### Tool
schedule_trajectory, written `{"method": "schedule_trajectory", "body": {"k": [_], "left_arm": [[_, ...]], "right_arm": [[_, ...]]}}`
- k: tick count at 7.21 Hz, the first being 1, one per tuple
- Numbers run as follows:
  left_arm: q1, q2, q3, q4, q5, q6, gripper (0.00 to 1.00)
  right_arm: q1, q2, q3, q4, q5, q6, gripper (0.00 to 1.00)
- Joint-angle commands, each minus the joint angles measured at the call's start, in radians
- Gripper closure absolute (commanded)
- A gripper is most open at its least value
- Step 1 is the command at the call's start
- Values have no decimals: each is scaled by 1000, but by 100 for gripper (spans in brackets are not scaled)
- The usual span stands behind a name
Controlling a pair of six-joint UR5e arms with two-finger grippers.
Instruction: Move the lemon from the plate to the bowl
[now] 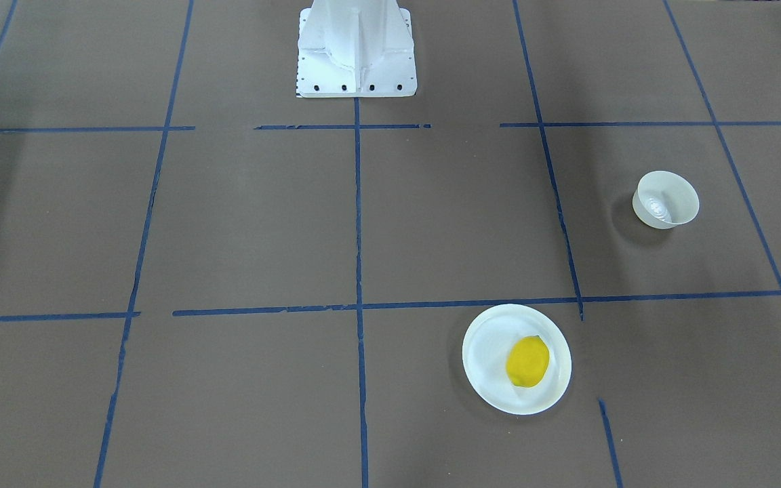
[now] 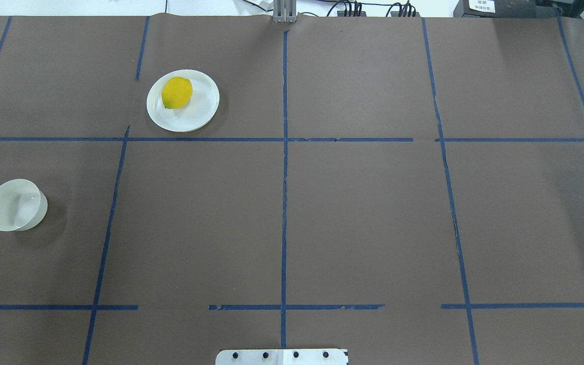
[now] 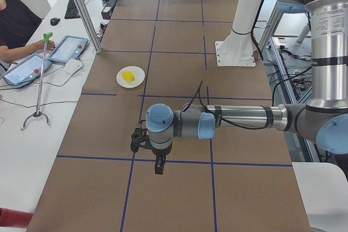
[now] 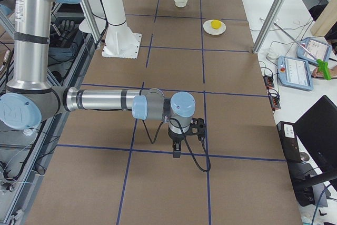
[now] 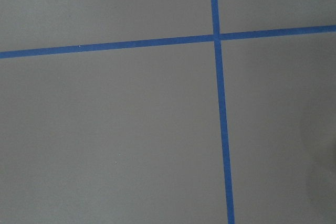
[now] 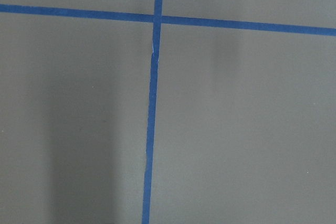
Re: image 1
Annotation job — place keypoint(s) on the yellow lemon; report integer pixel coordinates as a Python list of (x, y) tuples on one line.
[(528, 361)]

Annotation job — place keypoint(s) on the white paper plate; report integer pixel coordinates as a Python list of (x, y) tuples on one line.
[(489, 341)]

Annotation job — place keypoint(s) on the white paper bowl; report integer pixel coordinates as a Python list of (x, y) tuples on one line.
[(663, 200)]

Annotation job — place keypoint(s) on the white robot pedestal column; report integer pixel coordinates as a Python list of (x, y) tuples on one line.
[(355, 49)]

